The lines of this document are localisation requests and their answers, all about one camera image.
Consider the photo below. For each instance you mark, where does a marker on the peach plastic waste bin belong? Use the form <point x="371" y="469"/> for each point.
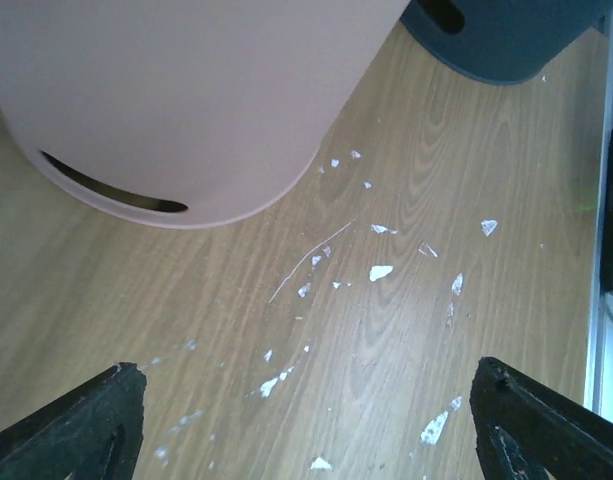
<point x="181" y="114"/>

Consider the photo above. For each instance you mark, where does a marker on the dark teal plastic bin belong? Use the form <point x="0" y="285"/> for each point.
<point x="500" y="42"/>

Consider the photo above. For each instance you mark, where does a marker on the white plastic shard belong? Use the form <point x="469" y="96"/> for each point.
<point x="378" y="272"/>
<point x="488" y="226"/>

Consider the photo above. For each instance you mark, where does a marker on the aluminium front rail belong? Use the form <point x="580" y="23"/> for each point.
<point x="598" y="395"/>

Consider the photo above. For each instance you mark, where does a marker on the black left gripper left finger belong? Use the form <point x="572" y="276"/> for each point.
<point x="94" y="431"/>

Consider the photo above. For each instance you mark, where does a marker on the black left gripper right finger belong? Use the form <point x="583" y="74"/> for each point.
<point x="525" y="430"/>

